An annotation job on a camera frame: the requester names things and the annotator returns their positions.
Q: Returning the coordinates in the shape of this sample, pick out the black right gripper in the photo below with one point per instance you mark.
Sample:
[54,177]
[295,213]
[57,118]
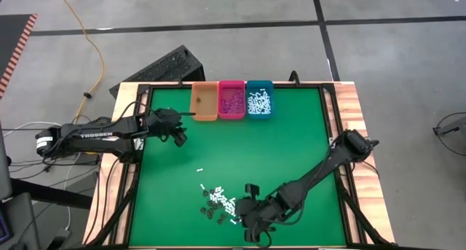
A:
[264,211]

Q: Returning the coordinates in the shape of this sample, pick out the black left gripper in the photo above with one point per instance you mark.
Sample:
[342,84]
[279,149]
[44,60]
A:
[164,122]

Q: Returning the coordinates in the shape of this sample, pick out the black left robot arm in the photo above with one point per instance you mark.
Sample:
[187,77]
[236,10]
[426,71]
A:
[94,135]

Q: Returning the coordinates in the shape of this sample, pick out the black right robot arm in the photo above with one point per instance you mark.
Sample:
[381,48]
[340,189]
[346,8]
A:
[316,173]

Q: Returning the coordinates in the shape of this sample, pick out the orange plastic bin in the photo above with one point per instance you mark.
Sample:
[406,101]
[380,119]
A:
[204,106]

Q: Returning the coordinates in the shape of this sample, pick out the silver mounting plate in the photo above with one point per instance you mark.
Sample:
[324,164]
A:
[331,140]
[138,143]

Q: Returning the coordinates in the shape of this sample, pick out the black mesh computer case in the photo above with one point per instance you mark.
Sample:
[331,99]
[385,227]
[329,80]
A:
[164,68]

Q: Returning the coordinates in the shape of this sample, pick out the pink plastic bin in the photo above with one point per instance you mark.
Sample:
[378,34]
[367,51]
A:
[232,87]

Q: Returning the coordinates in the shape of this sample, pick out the wooden table border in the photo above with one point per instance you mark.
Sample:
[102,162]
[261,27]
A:
[123,97]

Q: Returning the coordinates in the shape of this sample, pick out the blue plastic bin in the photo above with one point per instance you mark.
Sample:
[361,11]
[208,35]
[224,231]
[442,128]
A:
[260,85]

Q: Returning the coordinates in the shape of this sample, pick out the black table clamp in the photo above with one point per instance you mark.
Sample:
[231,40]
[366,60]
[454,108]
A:
[292,75]

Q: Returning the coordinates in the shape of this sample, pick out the grey equipment cabinet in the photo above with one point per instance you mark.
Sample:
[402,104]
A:
[22,221]

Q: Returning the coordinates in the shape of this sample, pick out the black mat orange striped edge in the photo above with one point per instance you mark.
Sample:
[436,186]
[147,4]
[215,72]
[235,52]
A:
[9,38]

